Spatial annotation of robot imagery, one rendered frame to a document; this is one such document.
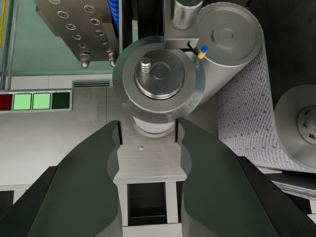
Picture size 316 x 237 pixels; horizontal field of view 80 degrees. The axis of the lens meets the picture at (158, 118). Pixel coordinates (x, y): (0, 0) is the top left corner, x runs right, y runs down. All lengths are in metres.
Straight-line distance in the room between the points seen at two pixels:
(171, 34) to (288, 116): 0.23
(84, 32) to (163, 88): 0.38
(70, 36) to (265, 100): 0.52
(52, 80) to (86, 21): 2.98
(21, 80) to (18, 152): 3.07
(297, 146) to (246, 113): 0.10
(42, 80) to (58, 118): 2.92
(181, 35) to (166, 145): 0.39
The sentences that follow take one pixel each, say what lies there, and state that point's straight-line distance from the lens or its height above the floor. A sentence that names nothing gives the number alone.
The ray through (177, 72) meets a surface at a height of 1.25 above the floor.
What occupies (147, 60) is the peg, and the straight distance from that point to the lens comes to 0.26.
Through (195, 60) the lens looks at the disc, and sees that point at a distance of 0.33.
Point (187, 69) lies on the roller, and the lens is 0.31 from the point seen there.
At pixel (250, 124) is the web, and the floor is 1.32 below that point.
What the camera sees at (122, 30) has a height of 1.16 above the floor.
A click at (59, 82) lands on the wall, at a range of 3.46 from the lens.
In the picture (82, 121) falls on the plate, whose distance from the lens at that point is 0.66.
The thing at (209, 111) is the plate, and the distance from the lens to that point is 0.66.
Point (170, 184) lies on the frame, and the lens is 0.63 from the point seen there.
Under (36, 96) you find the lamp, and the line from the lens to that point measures 0.73.
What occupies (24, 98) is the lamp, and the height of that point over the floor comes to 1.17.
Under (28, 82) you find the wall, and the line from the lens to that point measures 3.69.
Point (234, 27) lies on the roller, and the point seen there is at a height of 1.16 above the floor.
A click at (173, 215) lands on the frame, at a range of 0.65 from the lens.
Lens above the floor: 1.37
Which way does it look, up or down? 10 degrees down
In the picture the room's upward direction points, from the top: 177 degrees clockwise
